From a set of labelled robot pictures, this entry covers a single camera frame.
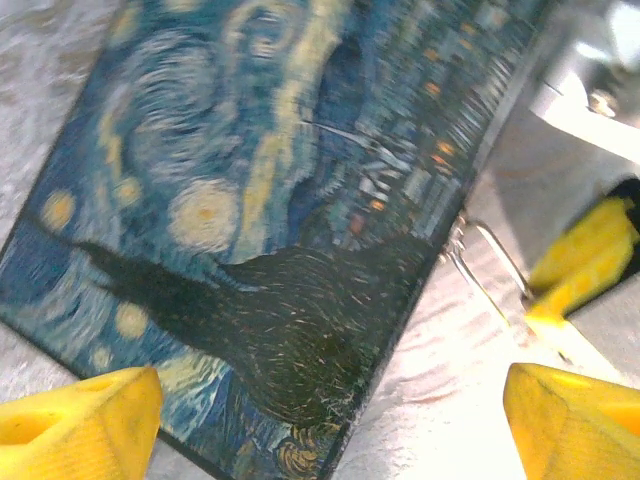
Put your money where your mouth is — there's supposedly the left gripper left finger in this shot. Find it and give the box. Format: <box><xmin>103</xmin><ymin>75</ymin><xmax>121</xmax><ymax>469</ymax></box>
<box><xmin>0</xmin><ymin>366</ymin><xmax>164</xmax><ymax>480</ymax></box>

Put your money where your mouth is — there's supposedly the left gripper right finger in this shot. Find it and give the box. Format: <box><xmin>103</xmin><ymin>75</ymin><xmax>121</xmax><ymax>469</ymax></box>
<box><xmin>502</xmin><ymin>363</ymin><xmax>640</xmax><ymax>480</ymax></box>

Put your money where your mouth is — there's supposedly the starry night painted box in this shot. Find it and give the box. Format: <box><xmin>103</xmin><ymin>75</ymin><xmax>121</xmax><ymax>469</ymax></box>
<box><xmin>0</xmin><ymin>0</ymin><xmax>551</xmax><ymax>480</ymax></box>

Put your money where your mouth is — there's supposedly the small brass padlock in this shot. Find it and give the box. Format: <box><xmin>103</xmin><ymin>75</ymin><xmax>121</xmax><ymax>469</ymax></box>
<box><xmin>442</xmin><ymin>218</ymin><xmax>576</xmax><ymax>365</ymax></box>

